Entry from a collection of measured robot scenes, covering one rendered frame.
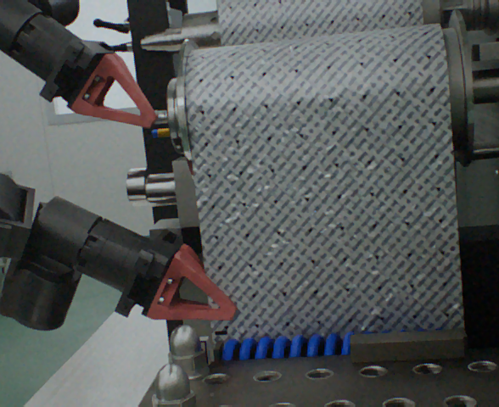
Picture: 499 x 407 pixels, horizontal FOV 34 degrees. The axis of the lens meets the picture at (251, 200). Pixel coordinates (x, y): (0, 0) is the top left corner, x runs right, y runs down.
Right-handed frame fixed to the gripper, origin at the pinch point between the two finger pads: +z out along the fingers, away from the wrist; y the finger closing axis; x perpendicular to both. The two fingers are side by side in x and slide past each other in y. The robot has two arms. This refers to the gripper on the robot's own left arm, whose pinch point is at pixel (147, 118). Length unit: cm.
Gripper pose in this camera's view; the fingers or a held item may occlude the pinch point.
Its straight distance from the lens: 84.4
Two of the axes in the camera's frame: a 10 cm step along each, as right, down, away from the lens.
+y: -1.4, 1.7, -9.8
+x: 5.5, -8.0, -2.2
